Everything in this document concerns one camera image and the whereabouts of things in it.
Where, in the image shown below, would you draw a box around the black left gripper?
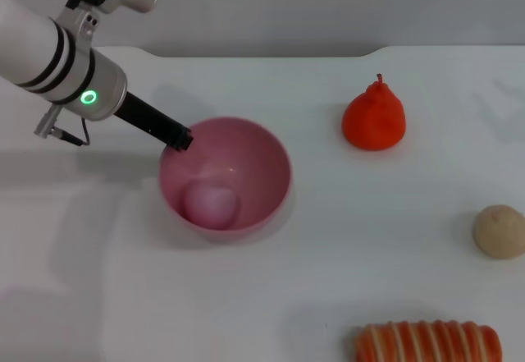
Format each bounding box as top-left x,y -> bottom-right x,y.
113,90 -> 194,153

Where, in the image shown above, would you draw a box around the pink toy peach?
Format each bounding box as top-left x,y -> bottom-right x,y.
182,183 -> 242,231

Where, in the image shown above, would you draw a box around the pink plastic bowl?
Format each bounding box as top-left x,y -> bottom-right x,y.
158,117 -> 293,245

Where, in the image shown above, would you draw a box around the red toy pear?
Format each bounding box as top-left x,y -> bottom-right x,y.
342,73 -> 407,152

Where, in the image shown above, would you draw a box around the orange white striped toy bread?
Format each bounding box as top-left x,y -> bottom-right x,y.
353,319 -> 504,362

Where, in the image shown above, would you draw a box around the beige round toy fruit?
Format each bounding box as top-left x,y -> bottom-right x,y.
472,204 -> 525,260

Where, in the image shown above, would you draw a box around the left arm cable with plug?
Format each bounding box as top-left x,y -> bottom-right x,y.
34,104 -> 91,147

